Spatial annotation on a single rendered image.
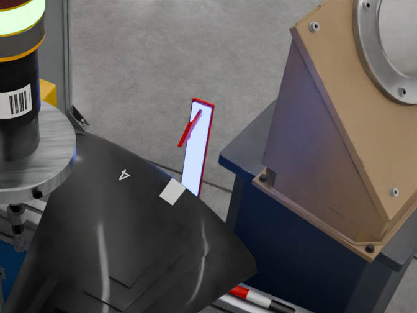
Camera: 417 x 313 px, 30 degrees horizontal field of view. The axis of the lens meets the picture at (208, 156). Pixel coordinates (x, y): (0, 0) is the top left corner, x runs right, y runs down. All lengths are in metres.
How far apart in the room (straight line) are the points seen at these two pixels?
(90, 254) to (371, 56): 0.46
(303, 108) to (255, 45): 1.88
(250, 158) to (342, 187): 0.18
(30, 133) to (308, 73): 0.58
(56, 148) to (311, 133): 0.61
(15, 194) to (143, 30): 2.45
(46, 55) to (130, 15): 0.79
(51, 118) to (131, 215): 0.32
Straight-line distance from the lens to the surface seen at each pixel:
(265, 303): 1.07
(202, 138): 0.86
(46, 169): 0.41
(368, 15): 1.01
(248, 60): 2.77
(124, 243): 0.72
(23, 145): 0.41
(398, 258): 1.09
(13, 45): 0.35
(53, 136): 0.42
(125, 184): 0.76
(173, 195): 0.78
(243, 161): 1.14
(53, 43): 2.20
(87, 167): 0.76
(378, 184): 0.99
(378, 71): 1.00
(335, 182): 1.02
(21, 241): 0.49
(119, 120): 2.49
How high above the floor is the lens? 1.76
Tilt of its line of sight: 47 degrees down
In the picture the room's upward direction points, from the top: 10 degrees clockwise
